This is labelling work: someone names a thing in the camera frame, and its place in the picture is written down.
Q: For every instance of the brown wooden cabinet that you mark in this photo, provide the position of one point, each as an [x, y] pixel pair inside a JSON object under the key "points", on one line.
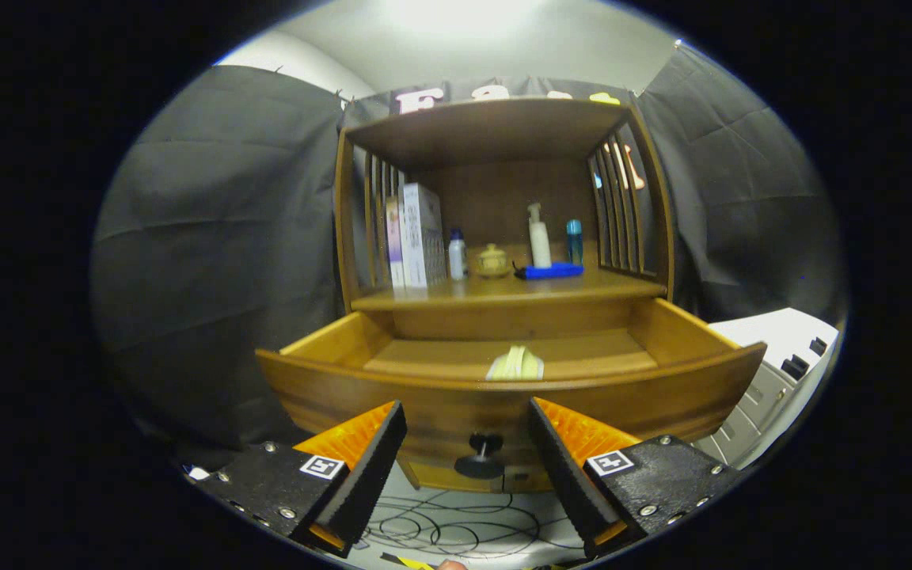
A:
{"points": [[503, 127]]}

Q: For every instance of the tall white printed box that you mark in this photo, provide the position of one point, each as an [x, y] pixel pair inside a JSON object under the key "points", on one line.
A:
{"points": [[424, 237]]}

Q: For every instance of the white pump bottle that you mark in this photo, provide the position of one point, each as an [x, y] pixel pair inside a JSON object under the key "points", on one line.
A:
{"points": [[540, 241]]}

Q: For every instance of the black backdrop cloth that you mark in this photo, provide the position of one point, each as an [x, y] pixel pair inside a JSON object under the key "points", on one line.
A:
{"points": [[210, 237]]}

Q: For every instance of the wooden countertop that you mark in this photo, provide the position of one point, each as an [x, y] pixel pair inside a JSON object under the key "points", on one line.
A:
{"points": [[488, 288]]}

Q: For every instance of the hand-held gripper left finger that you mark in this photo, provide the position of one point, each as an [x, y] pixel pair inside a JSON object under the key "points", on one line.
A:
{"points": [[373, 467]]}

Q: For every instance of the large ceiling light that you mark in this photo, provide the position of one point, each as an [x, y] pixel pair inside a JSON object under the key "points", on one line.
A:
{"points": [[464, 12]]}

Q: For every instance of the pale green packaged item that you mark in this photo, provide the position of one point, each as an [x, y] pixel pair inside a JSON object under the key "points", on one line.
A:
{"points": [[515, 366]]}

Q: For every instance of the small white bottle blue cap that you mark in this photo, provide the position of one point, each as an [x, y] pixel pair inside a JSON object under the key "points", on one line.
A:
{"points": [[457, 260]]}

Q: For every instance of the thin purple box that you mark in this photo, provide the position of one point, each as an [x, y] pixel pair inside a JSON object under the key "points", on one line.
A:
{"points": [[395, 237]]}

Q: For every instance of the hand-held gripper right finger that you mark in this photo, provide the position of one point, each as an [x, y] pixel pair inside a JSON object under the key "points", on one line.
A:
{"points": [[567, 475]]}

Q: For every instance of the teal bottle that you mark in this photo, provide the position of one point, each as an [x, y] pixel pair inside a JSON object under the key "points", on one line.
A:
{"points": [[575, 244]]}

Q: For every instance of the white drawer unit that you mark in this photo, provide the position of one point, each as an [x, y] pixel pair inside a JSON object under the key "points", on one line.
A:
{"points": [[773, 340]]}

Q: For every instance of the blue folded cloth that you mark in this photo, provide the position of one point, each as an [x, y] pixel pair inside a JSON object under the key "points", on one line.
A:
{"points": [[551, 271]]}

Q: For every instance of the yellow lidded teacup with saucer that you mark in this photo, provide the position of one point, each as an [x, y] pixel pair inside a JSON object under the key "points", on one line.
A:
{"points": [[493, 261]]}

